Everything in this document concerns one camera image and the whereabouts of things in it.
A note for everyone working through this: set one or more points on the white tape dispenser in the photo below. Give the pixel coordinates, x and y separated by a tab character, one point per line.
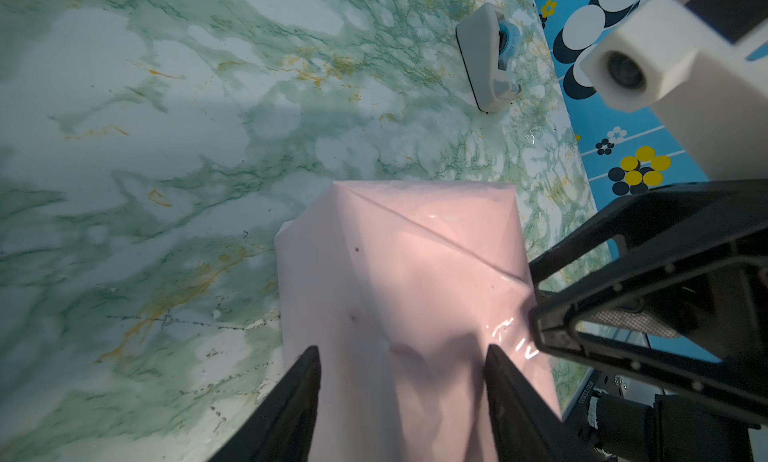
488	42

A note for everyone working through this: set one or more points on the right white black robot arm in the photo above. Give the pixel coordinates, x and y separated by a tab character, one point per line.
675	427

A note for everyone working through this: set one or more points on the purple wrapping paper sheet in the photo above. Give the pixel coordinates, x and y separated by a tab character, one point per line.
397	284

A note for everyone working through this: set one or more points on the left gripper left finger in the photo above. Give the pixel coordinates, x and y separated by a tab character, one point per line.
282	427

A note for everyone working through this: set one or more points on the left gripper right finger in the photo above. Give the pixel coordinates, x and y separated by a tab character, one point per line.
523	425

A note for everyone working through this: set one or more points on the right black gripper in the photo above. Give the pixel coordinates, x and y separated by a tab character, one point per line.
715	296

